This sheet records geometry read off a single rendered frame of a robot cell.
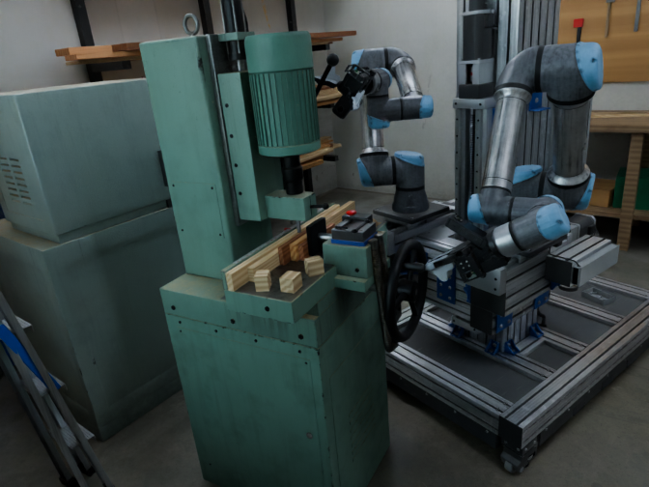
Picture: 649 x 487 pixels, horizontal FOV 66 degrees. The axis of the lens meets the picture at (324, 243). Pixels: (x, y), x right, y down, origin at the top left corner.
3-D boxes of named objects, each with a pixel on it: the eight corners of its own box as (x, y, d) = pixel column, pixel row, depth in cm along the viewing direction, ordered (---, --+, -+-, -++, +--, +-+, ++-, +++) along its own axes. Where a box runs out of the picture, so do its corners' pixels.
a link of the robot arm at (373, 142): (397, 185, 195) (387, 42, 191) (358, 187, 195) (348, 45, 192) (394, 186, 206) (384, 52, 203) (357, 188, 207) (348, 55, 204)
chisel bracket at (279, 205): (306, 226, 144) (303, 198, 141) (267, 222, 151) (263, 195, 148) (319, 218, 150) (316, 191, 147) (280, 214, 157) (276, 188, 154)
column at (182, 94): (236, 284, 155) (194, 35, 129) (183, 274, 166) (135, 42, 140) (276, 257, 173) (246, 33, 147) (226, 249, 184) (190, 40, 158)
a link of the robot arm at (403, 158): (427, 186, 196) (427, 153, 191) (393, 189, 197) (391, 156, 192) (422, 179, 207) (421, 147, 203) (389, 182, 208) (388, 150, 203)
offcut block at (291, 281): (294, 294, 124) (293, 279, 122) (280, 292, 125) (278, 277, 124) (302, 285, 127) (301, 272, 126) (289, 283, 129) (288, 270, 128)
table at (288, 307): (327, 332, 117) (325, 309, 114) (226, 310, 131) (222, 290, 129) (414, 241, 165) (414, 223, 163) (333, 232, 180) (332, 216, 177)
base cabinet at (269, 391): (338, 540, 159) (318, 351, 133) (201, 480, 186) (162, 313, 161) (391, 444, 194) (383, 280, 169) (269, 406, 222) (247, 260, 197)
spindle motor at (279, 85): (300, 158, 130) (286, 30, 119) (246, 157, 139) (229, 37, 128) (331, 145, 144) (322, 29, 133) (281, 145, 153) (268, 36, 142)
